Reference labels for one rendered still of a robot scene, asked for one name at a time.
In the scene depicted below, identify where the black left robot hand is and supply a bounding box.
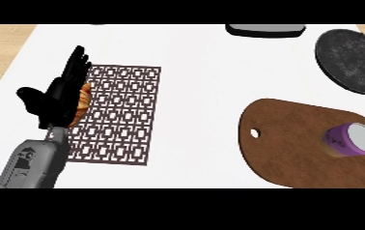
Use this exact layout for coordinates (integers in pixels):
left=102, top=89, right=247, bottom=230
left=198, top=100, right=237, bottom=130
left=17, top=44, right=94, bottom=130

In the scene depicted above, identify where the brown wooden cutting board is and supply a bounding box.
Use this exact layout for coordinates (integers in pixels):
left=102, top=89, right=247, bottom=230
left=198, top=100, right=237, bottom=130
left=237, top=98, right=365, bottom=189

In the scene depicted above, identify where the dark grey pan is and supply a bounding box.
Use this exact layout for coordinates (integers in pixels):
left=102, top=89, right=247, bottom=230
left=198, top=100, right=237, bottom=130
left=314, top=28, right=365, bottom=96

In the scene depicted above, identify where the purple can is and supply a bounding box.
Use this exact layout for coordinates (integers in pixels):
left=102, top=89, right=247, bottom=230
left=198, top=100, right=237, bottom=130
left=323, top=122, right=365, bottom=158

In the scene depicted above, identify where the golden brown croissant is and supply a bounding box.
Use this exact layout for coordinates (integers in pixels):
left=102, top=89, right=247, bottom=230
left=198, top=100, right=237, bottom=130
left=65, top=81, right=94, bottom=129

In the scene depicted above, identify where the brown patterned placemat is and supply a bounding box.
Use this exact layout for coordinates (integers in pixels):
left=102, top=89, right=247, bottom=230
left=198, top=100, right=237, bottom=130
left=64, top=64, right=163, bottom=166

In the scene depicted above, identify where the black and grey appliance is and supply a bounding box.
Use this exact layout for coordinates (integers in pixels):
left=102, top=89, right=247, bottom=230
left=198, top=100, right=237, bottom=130
left=224, top=23, right=306, bottom=39

